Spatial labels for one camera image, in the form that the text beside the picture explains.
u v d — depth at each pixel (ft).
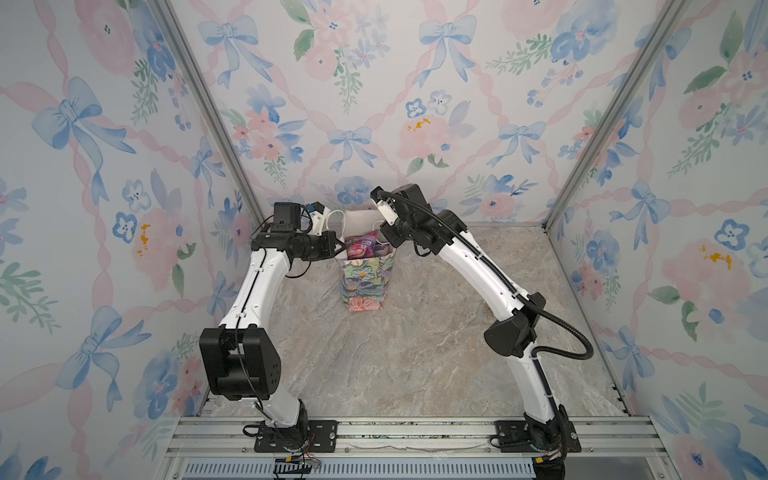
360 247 2.86
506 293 1.75
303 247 2.26
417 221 1.99
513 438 2.40
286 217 2.11
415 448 2.40
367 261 2.57
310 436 2.40
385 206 2.33
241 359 1.44
